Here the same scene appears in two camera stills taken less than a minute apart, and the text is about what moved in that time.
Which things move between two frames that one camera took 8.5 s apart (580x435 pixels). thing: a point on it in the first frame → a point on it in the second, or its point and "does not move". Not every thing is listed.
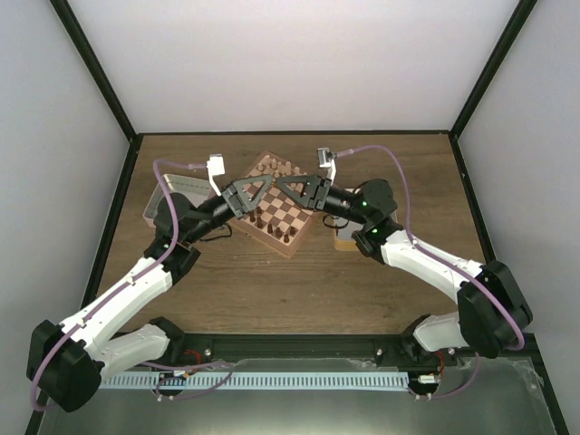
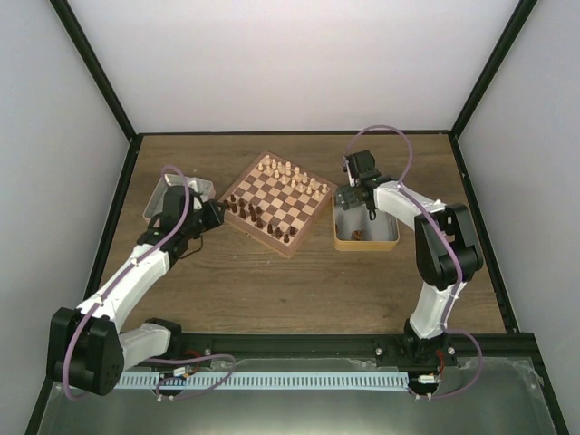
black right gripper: (315, 190) → (347, 198)
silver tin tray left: (196, 190) does not move
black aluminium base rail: (209, 348) does not move
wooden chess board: (274, 216) does not move
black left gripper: (236, 188) → (216, 217)
